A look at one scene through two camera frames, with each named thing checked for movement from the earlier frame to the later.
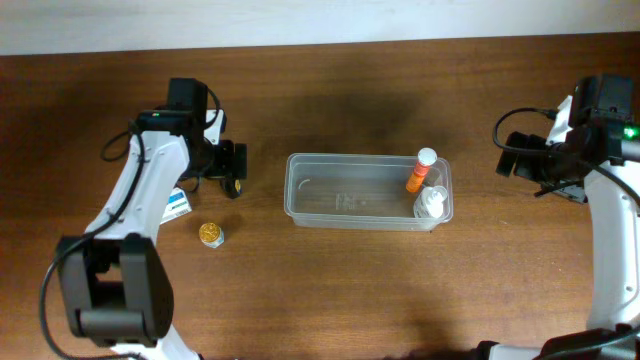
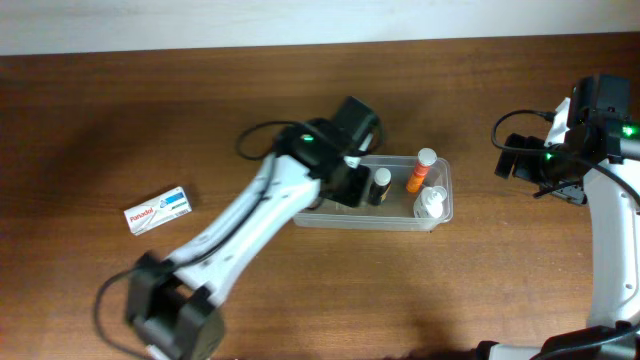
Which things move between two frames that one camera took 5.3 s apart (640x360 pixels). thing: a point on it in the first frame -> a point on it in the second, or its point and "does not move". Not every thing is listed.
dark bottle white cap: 233,188 -> 380,186
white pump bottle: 430,202 does not move
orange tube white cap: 426,158 does not move
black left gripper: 237,161 -> 351,185
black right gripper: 507,153 does not move
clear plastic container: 361,192 does not move
